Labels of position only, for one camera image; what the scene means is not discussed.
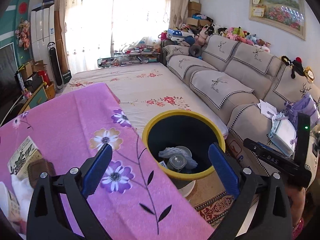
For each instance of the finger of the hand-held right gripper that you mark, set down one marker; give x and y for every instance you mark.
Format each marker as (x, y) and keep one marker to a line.
(255, 145)

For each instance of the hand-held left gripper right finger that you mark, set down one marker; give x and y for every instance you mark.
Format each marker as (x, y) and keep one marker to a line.
(223, 170)

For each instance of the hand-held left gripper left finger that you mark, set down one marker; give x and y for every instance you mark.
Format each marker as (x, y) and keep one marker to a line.
(98, 170)

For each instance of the clear green plastic cup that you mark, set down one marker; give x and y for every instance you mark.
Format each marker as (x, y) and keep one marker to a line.
(176, 162)

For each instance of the white foam fruit net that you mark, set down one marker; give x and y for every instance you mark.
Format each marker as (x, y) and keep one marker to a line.
(170, 152)

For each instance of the yellow rim trash bin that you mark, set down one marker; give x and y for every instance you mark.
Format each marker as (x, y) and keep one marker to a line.
(150, 127)

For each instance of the beige floral tea box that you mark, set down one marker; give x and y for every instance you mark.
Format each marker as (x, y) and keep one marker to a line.
(23, 152)

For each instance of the person's right hand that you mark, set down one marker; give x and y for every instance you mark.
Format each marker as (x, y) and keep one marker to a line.
(296, 200)

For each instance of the printed cardboard box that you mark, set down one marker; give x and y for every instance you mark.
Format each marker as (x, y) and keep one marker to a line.
(237, 150)

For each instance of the light blue file folder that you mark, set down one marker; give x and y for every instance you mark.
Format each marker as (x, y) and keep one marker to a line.
(283, 135)

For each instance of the patterned floor rug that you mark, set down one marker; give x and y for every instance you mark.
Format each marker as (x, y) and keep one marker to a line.
(215, 205)

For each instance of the loose white papers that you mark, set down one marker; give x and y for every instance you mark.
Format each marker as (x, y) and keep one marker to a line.
(266, 107)

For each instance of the pink floral tablecloth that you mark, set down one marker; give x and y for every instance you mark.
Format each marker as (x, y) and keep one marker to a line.
(75, 120)

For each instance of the brown corrugated paper liner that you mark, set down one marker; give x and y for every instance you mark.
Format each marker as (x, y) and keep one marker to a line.
(40, 171)

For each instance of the purple backpack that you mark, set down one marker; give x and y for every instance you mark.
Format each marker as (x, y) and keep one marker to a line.
(303, 107)

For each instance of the beige covered sofa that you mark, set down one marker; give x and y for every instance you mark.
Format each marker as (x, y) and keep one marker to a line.
(237, 70)

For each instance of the white crumpled material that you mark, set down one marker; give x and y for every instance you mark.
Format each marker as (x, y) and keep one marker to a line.
(21, 188)

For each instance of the black red plush toy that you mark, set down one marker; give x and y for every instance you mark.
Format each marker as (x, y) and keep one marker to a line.
(293, 67)

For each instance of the yellow lion plush toy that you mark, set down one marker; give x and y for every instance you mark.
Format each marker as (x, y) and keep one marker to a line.
(309, 74)

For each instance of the teal yellow television cabinet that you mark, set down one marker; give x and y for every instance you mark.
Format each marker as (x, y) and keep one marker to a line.
(37, 97)

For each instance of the small dark green box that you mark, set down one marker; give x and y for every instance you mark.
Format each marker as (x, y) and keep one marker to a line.
(67, 76)

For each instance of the red box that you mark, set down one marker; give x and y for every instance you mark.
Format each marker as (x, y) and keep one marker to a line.
(43, 77)

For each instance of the row of plush toys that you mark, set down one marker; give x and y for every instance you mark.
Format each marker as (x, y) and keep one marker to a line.
(237, 36)

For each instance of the grey neck pillow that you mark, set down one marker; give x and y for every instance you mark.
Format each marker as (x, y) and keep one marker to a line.
(193, 50)

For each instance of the black tower fan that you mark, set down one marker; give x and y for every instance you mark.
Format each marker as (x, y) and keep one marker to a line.
(55, 65)

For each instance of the cluttered glass coffee table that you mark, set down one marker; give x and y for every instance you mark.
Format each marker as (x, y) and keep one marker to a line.
(130, 57)

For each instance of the pink plush toy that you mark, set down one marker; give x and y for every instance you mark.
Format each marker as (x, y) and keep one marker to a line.
(202, 37)

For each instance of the open cardboard boxes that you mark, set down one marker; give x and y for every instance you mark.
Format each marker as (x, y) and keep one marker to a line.
(32, 68)

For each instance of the large curved television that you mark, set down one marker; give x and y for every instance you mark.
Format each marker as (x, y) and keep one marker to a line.
(7, 75)

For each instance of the blue star cushion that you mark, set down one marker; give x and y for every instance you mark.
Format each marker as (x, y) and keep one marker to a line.
(178, 35)

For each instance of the stacked cardboard boxes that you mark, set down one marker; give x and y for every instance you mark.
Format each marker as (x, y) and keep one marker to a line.
(195, 12)

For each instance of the white standing air conditioner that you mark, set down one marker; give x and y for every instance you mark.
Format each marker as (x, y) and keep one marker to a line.
(42, 30)

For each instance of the sheer embroidered curtains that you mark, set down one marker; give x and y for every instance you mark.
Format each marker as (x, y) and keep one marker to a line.
(112, 17)

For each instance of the hanging artificial flowers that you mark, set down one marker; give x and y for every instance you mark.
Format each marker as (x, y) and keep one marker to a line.
(23, 35)

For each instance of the framed flower wall painting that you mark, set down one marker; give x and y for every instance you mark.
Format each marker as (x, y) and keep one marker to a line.
(277, 7)

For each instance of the red round wall decoration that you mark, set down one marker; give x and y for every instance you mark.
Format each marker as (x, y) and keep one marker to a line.
(22, 7)

